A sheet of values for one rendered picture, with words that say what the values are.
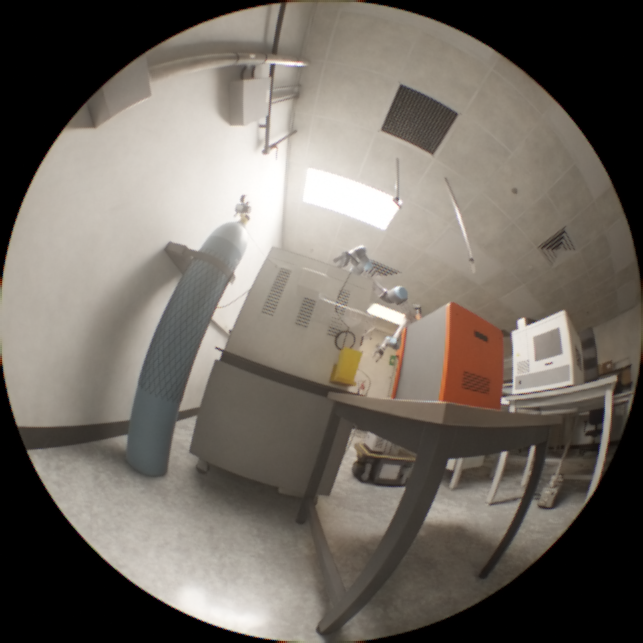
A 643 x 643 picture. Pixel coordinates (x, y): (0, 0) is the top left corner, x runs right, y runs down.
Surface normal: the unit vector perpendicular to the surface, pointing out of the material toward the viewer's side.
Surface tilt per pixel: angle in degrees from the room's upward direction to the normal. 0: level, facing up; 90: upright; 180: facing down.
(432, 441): 90
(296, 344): 90
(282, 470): 90
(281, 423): 90
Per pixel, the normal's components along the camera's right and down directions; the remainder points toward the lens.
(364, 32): -0.27, 0.90
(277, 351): 0.18, -0.31
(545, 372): -0.95, -0.32
